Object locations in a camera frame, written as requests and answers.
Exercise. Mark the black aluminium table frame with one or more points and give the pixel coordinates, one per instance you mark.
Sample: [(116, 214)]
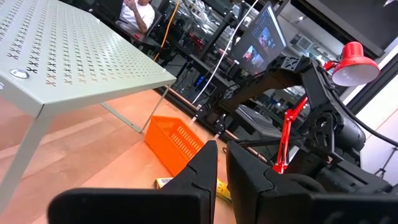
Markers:
[(186, 102)]

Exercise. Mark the beige table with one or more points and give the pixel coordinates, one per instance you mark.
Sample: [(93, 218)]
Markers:
[(77, 62)]

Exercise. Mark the yellow crayon box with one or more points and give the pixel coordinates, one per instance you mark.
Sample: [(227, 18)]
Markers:
[(163, 183)]

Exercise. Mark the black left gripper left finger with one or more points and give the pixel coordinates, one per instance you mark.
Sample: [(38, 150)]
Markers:
[(186, 193)]

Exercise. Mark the computer monitor showing video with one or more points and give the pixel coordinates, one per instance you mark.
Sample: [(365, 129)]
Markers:
[(261, 43)]

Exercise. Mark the orange plastic basket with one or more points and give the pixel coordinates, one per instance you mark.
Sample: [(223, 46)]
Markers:
[(174, 140)]

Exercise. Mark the person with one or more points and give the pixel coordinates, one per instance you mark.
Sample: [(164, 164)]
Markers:
[(136, 14)]

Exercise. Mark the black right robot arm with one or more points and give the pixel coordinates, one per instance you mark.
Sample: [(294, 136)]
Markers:
[(280, 77)]

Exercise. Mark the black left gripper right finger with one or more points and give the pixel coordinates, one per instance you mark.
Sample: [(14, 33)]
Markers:
[(255, 193)]

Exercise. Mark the red desk lamp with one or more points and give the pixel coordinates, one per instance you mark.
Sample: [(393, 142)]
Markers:
[(354, 62)]

